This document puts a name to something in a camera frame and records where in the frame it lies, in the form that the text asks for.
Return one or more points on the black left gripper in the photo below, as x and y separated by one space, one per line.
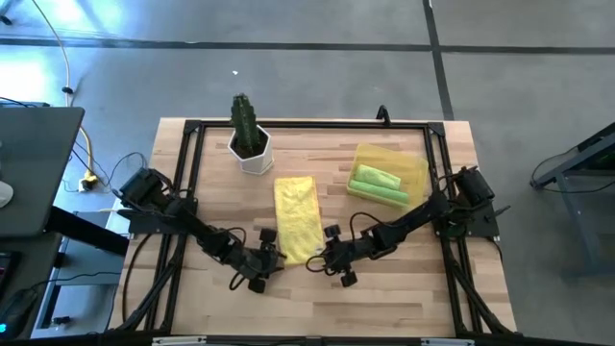
262 262

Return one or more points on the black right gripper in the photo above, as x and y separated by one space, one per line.
343 254

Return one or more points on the yellow microfiber towel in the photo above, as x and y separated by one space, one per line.
298 216

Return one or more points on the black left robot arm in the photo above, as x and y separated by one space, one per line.
192 223

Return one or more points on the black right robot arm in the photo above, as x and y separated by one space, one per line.
413 218

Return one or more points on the yellow translucent plastic basket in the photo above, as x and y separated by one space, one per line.
413 168

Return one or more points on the white hexagonal plant pot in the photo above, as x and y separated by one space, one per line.
254 163

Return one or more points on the green cactus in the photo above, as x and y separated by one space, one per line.
246 122

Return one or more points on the white paper sheet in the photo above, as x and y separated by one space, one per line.
115 216

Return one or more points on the black desk support beam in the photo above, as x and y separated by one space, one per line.
91 233

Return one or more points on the grey lower shelf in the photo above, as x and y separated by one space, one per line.
86 274

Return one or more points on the yellow power plug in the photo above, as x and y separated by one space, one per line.
88 181

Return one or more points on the dark grey desk surface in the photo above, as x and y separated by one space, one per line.
38 168

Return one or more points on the blue-grey metal cart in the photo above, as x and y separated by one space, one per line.
576 192

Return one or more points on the black computer mouse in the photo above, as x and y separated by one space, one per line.
17 310

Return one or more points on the white rounded object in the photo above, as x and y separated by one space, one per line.
5 194

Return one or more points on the silver frame bracket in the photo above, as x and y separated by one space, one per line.
447 342
178 341

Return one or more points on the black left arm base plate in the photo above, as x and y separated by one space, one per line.
144 226

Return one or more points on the black aluminium table frame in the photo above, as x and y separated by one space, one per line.
312 124

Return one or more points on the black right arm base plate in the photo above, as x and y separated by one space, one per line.
473 226

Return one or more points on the black frame bracket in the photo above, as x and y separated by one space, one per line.
383 115

